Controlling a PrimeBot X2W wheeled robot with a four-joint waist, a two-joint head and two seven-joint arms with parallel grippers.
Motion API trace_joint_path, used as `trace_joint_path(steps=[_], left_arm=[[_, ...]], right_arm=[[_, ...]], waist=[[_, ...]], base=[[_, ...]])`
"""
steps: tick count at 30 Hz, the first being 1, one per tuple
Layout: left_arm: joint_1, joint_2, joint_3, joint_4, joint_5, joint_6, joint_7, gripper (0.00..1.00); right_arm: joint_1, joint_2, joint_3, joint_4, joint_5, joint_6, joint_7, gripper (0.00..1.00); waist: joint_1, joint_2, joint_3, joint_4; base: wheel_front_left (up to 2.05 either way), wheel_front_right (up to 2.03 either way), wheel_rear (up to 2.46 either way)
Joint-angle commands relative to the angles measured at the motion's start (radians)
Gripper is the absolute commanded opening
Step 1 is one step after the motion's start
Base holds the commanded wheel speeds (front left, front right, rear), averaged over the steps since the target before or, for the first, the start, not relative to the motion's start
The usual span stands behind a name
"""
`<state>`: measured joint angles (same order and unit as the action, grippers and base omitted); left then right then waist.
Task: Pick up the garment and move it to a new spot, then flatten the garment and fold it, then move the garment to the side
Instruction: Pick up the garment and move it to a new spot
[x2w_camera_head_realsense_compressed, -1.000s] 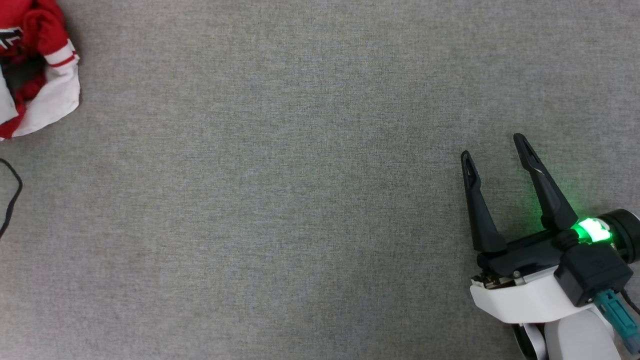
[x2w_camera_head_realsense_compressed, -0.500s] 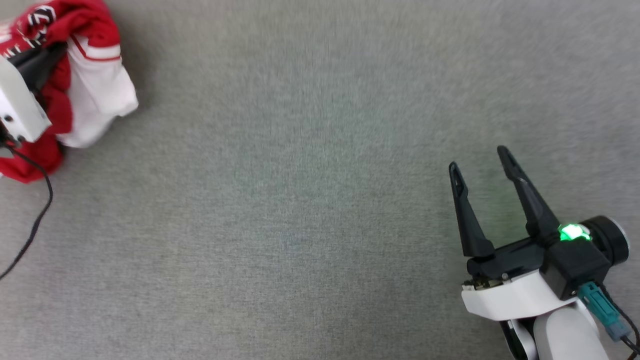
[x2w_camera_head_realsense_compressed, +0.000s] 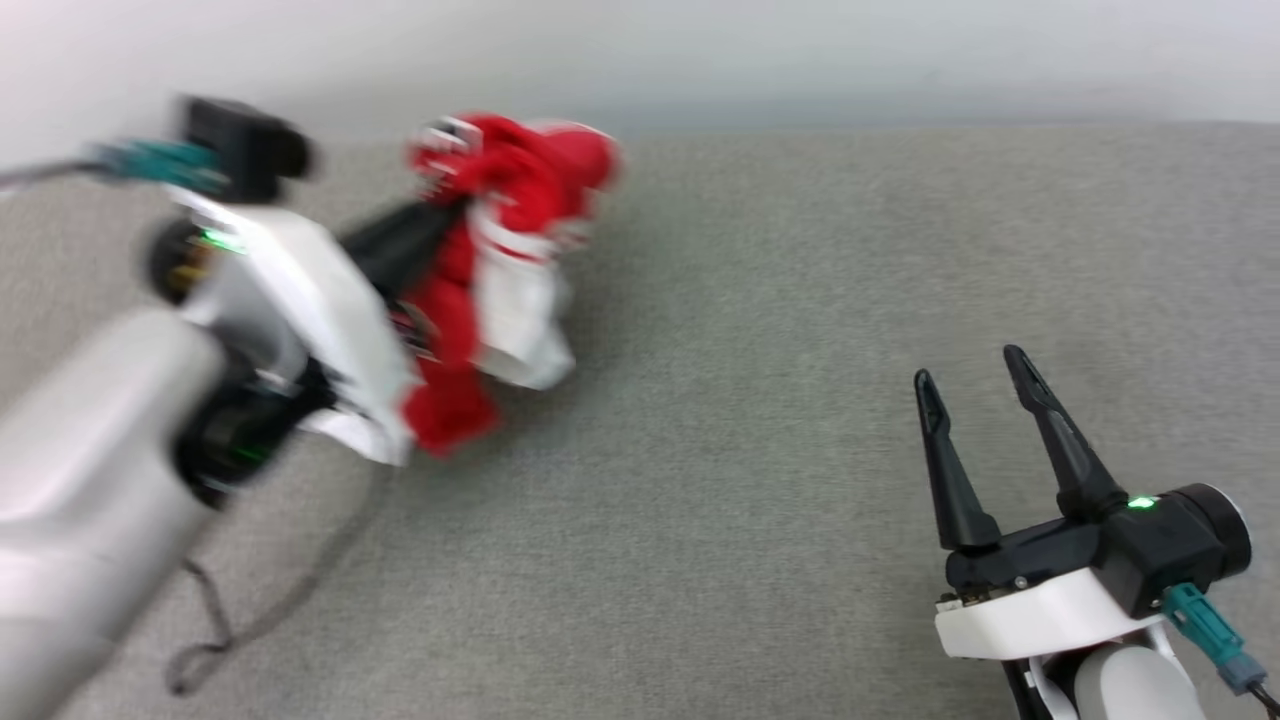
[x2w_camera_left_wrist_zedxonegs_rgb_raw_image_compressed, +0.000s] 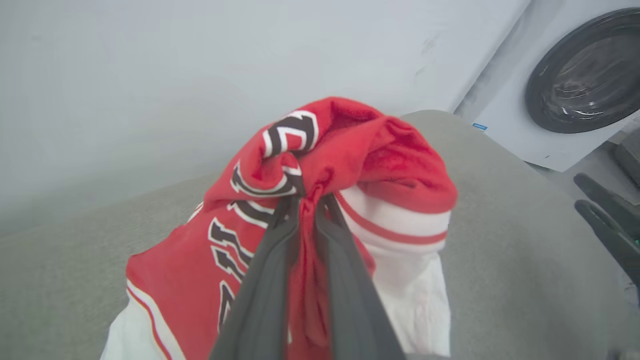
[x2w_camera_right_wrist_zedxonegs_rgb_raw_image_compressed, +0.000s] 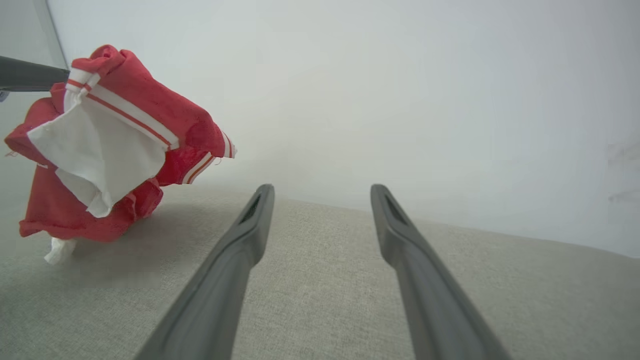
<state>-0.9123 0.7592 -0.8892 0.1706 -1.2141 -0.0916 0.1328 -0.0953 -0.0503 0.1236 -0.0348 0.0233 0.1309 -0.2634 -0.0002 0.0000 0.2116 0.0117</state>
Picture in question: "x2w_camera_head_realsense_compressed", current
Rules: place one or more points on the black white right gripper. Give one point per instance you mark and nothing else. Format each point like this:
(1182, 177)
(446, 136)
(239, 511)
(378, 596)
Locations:
(1040, 600)

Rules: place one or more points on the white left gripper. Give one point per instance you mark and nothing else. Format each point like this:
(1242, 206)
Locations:
(320, 310)

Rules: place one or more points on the red and white garment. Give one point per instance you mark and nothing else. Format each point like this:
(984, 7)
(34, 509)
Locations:
(450, 400)

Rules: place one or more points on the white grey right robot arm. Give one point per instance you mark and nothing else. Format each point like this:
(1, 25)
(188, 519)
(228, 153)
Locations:
(1130, 685)

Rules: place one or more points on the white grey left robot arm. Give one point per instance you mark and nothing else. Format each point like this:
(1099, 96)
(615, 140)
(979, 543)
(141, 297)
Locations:
(90, 450)

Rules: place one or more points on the grey fabric sofa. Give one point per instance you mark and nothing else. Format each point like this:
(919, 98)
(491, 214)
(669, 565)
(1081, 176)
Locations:
(760, 330)

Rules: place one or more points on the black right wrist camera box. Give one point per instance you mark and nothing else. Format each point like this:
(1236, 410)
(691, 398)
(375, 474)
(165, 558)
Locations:
(1175, 550)

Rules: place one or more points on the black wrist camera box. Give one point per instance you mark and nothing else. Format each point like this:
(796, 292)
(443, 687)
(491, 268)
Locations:
(1175, 550)
(245, 150)

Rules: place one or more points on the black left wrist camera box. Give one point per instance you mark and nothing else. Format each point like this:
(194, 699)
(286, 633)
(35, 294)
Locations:
(245, 150)

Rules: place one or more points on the teal right camera connector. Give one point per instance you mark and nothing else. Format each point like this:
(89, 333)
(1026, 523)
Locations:
(1205, 625)

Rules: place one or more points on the teal camera connector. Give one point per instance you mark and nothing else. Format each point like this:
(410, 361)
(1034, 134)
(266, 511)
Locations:
(1205, 625)
(170, 165)

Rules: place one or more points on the teal left camera connector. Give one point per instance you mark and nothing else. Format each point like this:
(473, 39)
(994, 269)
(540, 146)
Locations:
(170, 165)

